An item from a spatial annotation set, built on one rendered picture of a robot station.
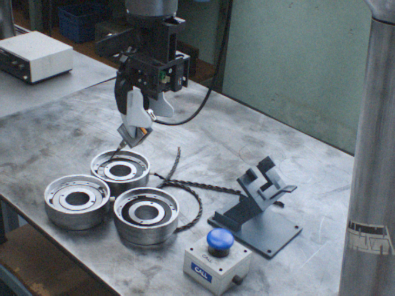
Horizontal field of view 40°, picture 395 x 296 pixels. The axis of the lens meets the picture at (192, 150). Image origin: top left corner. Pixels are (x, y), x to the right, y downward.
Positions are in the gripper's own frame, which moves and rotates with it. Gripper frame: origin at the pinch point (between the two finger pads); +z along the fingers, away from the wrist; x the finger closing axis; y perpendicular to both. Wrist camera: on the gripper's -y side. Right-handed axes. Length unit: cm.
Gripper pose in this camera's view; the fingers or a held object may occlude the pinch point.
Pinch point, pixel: (137, 125)
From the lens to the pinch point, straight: 91.8
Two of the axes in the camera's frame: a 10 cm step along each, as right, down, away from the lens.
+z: -0.8, 8.4, 5.3
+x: 6.4, -3.7, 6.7
